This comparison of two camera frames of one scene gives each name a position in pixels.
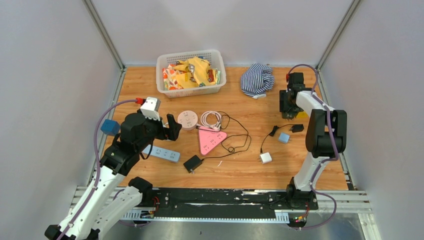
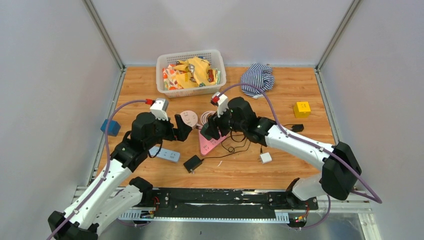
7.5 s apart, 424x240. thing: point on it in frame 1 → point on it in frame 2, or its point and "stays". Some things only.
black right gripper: (284, 106) → (213, 122)
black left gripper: (171, 133) stays
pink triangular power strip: (209, 139) stays
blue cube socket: (110, 127) stays
